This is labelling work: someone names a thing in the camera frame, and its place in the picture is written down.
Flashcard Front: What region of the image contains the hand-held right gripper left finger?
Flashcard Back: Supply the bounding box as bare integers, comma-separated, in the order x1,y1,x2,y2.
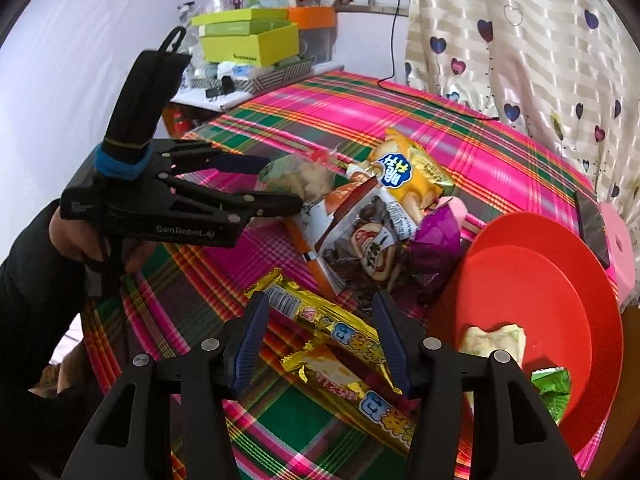
60,291,271,480

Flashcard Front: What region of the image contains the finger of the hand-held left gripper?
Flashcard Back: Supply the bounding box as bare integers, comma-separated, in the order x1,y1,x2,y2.
152,140,271,178
159,174,304,225

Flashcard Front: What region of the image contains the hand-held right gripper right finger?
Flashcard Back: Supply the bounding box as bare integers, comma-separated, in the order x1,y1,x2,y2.
372,290,583,480

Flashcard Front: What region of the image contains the white orange snack bag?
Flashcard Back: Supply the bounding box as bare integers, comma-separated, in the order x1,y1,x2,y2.
291,180,386,297

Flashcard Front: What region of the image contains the clear bag of crackers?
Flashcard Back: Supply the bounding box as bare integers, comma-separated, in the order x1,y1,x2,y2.
257,147,347,207

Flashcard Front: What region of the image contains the gold snack bar packet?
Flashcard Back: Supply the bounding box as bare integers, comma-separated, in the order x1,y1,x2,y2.
244,267,396,391
280,340,422,457

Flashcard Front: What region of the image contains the dark brown snack packet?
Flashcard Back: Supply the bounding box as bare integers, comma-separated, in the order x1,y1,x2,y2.
320,194,418,292

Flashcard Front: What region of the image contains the purple snack packet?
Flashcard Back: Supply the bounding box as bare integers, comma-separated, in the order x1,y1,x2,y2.
400,205,467,302

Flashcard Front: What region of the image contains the orange box of snacks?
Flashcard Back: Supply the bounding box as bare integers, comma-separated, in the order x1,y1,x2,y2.
427,212,626,471

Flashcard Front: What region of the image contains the person's left forearm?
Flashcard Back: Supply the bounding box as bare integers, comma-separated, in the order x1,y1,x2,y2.
0,200,128,480

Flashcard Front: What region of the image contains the person's left hand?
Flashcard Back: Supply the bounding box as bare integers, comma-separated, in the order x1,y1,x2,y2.
52,207,157,274

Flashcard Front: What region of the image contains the plaid blanket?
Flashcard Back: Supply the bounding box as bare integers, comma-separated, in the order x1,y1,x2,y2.
82,71,626,480

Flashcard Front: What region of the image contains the grey striped tray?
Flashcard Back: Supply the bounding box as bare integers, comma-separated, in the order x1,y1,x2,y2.
244,57,346,96

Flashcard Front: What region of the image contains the pale snack packet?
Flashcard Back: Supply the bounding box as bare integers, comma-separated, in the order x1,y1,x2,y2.
457,322,529,369

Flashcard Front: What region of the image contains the lime green open box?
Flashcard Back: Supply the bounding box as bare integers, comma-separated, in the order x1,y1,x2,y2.
200,22,301,69

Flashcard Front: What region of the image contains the yellow biscuit packet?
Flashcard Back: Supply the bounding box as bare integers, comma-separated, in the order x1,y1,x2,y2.
367,127,456,222

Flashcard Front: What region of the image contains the pink small packet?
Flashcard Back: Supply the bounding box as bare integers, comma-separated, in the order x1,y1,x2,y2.
434,197,467,227

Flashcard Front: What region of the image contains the lime green box lid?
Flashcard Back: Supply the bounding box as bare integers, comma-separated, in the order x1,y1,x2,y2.
191,7,292,39

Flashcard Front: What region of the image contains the orange lid storage bin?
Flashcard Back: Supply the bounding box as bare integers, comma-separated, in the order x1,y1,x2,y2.
289,6,337,63

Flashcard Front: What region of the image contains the green snack packet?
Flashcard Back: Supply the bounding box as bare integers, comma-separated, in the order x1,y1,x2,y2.
529,367,572,422

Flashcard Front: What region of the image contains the black smartphone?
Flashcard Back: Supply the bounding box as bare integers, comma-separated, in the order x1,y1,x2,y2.
572,190,612,269

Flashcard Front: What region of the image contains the heart print curtain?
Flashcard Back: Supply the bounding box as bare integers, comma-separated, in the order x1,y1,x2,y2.
404,0,640,221

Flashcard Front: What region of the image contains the black cable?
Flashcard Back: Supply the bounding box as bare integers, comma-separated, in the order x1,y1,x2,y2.
376,0,501,122

